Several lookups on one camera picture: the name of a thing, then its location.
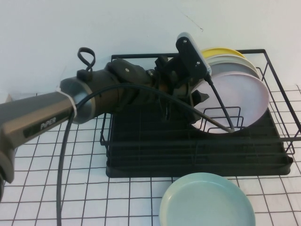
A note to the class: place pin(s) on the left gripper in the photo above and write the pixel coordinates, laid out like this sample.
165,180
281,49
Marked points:
169,73

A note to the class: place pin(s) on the pink plate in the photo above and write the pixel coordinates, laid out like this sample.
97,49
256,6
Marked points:
244,99

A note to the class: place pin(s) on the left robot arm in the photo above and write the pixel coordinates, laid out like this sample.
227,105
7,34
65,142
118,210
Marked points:
35,110

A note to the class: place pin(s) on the grey plate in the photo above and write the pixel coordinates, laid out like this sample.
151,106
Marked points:
235,68

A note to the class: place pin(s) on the yellow plate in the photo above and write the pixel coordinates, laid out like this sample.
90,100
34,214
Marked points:
218,50

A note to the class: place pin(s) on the light green plate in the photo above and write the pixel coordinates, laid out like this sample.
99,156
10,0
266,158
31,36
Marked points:
207,202

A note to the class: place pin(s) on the black plastic drip tray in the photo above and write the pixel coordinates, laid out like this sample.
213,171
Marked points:
152,171

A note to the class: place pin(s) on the white grid tablecloth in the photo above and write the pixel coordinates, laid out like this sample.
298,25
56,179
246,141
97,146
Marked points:
117,200

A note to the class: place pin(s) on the white zip tie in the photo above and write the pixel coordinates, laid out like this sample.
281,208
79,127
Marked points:
70,101

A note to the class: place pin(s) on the beige grey box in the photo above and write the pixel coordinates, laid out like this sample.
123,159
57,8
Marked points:
10,97

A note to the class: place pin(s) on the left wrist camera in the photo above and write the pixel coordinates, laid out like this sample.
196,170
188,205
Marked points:
190,56

